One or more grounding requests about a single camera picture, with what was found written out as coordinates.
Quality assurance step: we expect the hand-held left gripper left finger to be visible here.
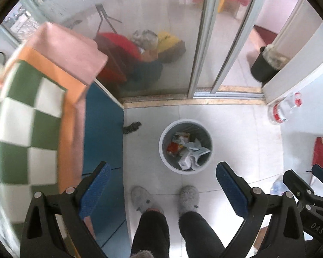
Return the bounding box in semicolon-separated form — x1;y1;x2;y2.
20;162;113;258

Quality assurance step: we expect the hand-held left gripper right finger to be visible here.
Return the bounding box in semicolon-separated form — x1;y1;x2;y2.
216;162;306;258

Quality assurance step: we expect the white tissue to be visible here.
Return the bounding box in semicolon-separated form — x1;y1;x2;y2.
182;138;212;162

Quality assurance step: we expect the grey trash bin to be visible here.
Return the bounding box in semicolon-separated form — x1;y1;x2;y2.
159;119;214;175

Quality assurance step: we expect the red white snack packet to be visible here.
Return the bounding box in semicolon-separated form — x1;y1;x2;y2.
167;132;190;156

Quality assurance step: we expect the clear plastic bottle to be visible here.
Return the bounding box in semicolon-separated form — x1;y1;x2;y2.
270;177;286;194

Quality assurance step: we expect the person's right grey slipper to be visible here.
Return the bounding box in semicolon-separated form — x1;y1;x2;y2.
178;185;200;217

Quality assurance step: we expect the person's grey slipper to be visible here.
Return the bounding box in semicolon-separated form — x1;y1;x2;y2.
130;185;165;215
178;185;200;217

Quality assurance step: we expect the person's left grey slipper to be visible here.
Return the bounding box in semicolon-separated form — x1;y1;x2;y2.
130;185;165;215

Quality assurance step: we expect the person's right leg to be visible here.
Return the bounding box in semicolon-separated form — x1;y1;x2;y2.
179;211;225;258

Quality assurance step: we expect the person's leg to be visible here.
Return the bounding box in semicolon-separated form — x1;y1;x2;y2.
179;211;225;258
130;211;170;258

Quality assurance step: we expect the blue table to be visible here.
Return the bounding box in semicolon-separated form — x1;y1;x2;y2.
82;82;132;258

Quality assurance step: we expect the person's left leg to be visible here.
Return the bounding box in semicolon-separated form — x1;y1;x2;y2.
130;211;170;258

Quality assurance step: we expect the plastic bottle red label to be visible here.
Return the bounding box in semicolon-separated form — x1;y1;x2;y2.
268;92;303;125

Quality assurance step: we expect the dark fuzzy clump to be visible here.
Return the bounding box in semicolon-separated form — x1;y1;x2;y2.
122;121;142;135

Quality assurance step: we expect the white door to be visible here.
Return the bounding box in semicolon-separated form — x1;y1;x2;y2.
262;21;323;167

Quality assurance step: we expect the green white checkered tablecloth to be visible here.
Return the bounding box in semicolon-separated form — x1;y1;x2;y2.
0;22;109;248

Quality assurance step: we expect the stone door threshold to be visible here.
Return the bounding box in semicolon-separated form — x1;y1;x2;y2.
120;85;266;109

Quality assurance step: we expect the black bin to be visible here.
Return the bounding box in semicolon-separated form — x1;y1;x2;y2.
250;44;288;84

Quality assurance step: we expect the dark teal bag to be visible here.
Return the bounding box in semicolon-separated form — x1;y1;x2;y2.
124;59;163;86

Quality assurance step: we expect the red bag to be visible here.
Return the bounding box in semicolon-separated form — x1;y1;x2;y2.
94;32;140;84

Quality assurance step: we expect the dark red mat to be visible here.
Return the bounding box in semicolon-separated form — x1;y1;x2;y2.
253;24;278;46

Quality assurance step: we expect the brown bag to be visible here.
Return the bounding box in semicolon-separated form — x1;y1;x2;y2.
161;41;186;63

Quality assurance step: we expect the grey plastic bag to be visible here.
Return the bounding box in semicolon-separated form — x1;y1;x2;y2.
132;29;159;49

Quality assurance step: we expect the yellow bag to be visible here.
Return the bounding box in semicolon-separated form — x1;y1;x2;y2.
157;31;186;57

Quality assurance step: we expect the frosted glass sliding door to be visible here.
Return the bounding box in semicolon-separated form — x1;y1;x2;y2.
16;0;264;100

